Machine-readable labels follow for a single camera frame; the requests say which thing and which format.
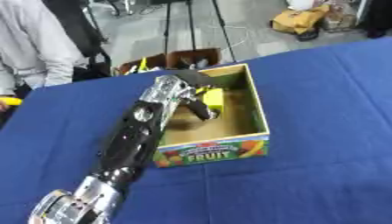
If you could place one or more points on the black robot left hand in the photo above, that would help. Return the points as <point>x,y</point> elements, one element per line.
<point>200,87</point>

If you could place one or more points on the yellow block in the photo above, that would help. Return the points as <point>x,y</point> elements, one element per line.
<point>213,97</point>

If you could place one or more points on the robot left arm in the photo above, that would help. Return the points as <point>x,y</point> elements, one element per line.
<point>132,137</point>

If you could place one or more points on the brown cardboard box with items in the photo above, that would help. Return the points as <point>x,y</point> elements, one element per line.
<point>173,60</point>

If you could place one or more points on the cardboard box with fruit print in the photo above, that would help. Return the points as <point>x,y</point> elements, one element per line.
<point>224,125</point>

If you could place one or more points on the black tripod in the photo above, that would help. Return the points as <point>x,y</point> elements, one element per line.
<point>194,26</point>

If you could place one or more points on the yellow bag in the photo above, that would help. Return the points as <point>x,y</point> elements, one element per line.
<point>300,19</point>

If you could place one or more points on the person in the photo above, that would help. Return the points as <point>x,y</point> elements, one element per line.
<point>35,46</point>

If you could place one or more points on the yellow object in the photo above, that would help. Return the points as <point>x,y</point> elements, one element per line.
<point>9,101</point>

